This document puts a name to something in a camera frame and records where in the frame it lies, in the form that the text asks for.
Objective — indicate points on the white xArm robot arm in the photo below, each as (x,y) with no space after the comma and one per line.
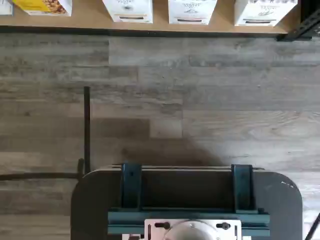
(192,232)

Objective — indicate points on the teal metal frame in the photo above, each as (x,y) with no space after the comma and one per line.
(130,187)

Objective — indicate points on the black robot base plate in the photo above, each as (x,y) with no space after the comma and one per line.
(275,200)

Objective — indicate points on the wooden shelf board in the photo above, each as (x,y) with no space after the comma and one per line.
(87,21)

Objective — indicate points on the white mounting plate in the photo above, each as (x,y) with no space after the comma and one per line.
(152,232)

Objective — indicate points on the white box green strip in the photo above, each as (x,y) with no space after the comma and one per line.
(265,15)

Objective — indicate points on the white box pink strip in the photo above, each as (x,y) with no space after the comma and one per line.
(192,12)

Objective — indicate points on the yellow Purely Elizabeth box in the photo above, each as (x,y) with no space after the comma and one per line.
(42,6)

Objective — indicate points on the white box yellow strip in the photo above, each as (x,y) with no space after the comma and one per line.
(130,11)

